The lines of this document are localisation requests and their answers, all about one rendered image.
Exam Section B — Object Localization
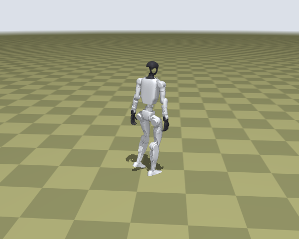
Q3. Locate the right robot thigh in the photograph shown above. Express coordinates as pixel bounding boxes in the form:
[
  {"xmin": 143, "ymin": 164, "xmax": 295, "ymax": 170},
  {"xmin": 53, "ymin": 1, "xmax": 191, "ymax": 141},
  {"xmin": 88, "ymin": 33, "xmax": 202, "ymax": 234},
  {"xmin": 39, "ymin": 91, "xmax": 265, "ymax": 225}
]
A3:
[{"xmin": 149, "ymin": 115, "xmax": 163, "ymax": 150}]

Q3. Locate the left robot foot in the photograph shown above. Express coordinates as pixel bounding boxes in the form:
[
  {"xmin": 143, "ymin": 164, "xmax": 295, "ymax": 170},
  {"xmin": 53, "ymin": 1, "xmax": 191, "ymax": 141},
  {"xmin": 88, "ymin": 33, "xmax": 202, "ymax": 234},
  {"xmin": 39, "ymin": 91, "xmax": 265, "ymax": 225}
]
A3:
[{"xmin": 133, "ymin": 162, "xmax": 146, "ymax": 168}]

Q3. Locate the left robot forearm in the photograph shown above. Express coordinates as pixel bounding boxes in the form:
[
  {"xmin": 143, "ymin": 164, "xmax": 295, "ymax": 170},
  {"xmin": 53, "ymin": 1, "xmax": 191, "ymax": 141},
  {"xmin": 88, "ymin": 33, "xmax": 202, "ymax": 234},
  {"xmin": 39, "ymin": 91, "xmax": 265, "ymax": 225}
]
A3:
[{"xmin": 131, "ymin": 94, "xmax": 139, "ymax": 113}]

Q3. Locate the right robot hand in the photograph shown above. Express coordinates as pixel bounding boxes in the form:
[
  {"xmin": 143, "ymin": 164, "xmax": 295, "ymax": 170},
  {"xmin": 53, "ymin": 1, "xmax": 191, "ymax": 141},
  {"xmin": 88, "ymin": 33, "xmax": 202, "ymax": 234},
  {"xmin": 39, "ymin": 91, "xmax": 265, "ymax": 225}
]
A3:
[{"xmin": 162, "ymin": 117, "xmax": 169, "ymax": 131}]

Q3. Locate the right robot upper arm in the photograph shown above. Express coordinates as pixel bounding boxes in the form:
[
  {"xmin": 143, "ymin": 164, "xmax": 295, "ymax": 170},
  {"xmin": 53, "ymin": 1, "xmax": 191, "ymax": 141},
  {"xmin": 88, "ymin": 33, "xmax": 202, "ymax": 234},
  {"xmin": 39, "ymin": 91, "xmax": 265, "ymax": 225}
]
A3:
[{"xmin": 157, "ymin": 80, "xmax": 166, "ymax": 104}]

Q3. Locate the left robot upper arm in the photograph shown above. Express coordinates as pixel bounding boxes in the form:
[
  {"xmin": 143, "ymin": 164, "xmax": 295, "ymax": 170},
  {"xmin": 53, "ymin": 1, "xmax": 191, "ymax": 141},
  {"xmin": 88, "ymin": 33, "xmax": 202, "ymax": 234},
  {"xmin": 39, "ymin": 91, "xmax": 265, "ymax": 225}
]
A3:
[{"xmin": 135, "ymin": 78, "xmax": 142, "ymax": 100}]

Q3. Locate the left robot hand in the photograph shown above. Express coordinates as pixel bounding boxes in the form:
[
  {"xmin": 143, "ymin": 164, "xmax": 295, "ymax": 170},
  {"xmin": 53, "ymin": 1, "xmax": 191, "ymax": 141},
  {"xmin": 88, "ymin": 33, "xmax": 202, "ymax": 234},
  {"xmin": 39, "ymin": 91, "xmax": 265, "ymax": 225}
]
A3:
[{"xmin": 131, "ymin": 110, "xmax": 137, "ymax": 125}]

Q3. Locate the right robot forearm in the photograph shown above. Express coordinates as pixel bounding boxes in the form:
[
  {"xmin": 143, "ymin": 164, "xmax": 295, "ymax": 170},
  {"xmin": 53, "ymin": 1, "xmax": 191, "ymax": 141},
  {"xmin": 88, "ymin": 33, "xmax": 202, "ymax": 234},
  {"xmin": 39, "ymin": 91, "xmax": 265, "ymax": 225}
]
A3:
[{"xmin": 161, "ymin": 99, "xmax": 168, "ymax": 120}]

